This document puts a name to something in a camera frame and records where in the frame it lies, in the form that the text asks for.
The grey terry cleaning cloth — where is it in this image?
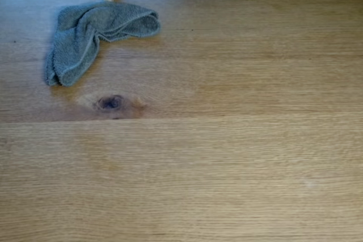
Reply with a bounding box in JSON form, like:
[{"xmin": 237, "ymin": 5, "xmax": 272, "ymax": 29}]
[{"xmin": 45, "ymin": 1, "xmax": 162, "ymax": 88}]

